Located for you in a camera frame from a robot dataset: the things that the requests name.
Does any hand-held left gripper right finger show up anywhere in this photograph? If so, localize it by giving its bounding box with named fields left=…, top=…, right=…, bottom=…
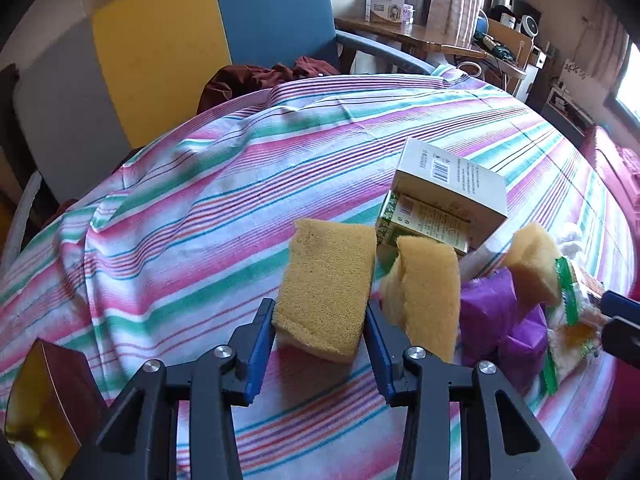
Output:
left=364, top=300, right=578, bottom=480

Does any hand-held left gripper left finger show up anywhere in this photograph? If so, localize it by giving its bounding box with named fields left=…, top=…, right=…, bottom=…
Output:
left=62, top=297, right=278, bottom=480

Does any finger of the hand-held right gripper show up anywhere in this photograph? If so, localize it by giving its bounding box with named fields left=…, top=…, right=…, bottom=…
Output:
left=601, top=290, right=640, bottom=328
left=602, top=316, right=640, bottom=363

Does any green and white snack packet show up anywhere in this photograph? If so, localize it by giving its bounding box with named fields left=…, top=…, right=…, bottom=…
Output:
left=542, top=255, right=608, bottom=396

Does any yellow sponge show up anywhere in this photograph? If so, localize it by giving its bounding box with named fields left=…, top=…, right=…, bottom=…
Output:
left=271, top=217, right=378, bottom=363
left=502, top=222, right=563, bottom=308
left=380, top=235, right=461, bottom=363

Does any white tissue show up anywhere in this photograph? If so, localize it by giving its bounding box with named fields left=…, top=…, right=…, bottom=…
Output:
left=555, top=222, right=586, bottom=261

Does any purple packet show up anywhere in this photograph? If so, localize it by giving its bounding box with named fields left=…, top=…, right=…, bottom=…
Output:
left=457, top=267, right=523, bottom=361
left=497, top=304, right=551, bottom=393

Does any green patterned box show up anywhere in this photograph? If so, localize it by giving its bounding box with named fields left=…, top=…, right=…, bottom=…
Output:
left=375, top=190, right=473, bottom=258

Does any beige cardboard box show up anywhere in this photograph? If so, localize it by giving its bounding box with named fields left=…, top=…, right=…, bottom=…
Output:
left=389, top=136, right=510, bottom=251

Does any white side table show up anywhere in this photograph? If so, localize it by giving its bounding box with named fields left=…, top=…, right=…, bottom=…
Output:
left=442, top=42, right=528, bottom=93

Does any maroon cloth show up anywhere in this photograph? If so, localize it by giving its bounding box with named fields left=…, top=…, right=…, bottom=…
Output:
left=197, top=56, right=341, bottom=116

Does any brown cardboard box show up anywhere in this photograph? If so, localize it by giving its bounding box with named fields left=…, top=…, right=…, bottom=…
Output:
left=482, top=17, right=533, bottom=68

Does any grey yellow blue sofa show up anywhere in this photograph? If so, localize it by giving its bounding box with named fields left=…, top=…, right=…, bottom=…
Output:
left=12, top=0, right=441, bottom=206

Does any wooden table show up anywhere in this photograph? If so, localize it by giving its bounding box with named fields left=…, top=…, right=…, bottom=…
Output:
left=334, top=16, right=488, bottom=61

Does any white rail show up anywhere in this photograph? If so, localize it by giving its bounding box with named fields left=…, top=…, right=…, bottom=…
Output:
left=0, top=170, right=43, bottom=271

